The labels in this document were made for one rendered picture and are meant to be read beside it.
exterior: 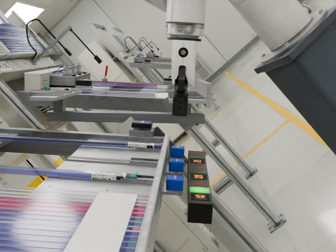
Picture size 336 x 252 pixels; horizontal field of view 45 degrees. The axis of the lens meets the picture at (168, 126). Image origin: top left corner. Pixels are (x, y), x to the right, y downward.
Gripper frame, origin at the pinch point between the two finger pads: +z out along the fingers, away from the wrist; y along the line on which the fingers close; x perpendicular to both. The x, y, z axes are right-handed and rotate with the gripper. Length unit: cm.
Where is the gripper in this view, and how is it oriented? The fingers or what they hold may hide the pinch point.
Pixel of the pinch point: (180, 108)
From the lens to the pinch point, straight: 91.5
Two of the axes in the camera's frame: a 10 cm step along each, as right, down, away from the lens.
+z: -0.5, 9.8, 1.9
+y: 0.5, -1.9, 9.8
